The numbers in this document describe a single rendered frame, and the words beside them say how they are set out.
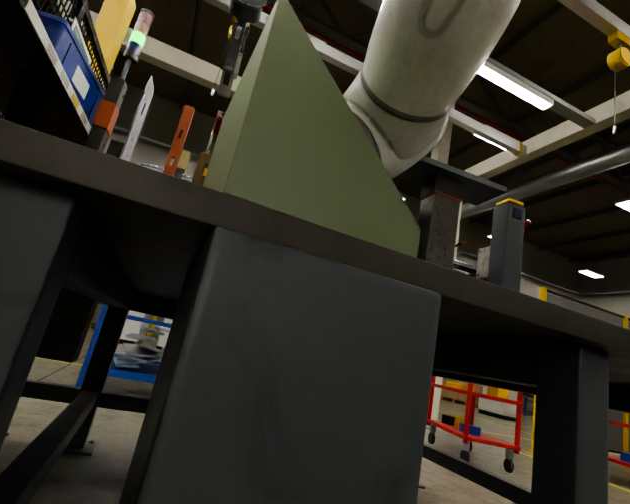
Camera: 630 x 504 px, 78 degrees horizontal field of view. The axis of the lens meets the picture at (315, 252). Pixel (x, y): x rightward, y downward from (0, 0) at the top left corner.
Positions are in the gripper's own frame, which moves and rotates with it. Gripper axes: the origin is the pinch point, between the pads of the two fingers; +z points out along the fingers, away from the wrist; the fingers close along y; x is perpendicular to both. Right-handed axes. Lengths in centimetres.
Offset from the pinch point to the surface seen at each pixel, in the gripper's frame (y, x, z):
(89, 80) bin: 0.8, 35.0, 13.6
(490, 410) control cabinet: 340, -793, 712
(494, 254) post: -18, -92, 14
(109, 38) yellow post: 86, 60, 37
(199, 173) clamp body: -9.9, 1.3, 24.4
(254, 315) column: -82, -13, -12
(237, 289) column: -81, -11, -14
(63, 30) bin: -8.4, 36.8, -1.1
